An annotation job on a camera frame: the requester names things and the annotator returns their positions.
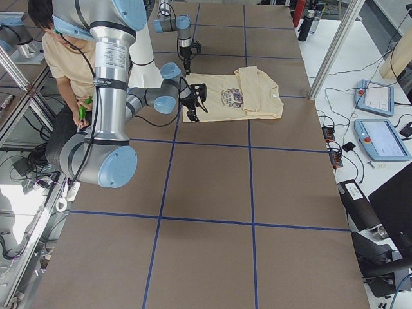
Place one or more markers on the near blue teach pendant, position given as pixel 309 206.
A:
pixel 381 141

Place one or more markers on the person in beige shirt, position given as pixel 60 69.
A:
pixel 70 61

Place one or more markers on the aluminium frame post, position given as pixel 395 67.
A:
pixel 337 42

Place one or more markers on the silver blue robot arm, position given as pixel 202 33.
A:
pixel 168 21
pixel 126 79

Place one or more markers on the cream long-sleeve graphic shirt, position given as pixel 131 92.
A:
pixel 248 93

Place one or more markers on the far blue teach pendant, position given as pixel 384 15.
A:
pixel 374 98

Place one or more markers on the black monitor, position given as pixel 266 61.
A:
pixel 391 203

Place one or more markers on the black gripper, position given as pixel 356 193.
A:
pixel 185 52
pixel 189 102

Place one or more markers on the red water bottle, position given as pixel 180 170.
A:
pixel 299 8

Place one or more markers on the blue teach pendant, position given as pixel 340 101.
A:
pixel 374 98
pixel 381 141

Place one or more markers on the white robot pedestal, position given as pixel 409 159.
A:
pixel 144 72

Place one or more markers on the black water bottle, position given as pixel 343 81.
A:
pixel 305 26

